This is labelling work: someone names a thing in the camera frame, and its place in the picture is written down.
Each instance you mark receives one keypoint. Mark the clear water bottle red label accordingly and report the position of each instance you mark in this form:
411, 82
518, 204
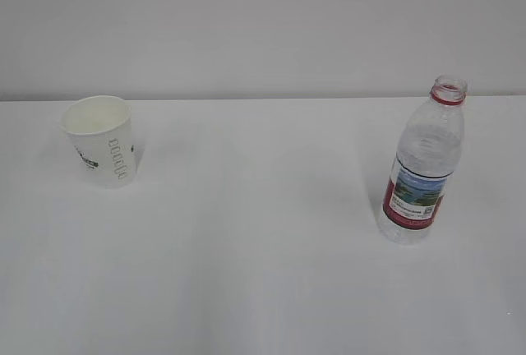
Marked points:
428, 153

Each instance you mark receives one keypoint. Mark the white paper cup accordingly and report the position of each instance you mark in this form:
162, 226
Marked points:
100, 129

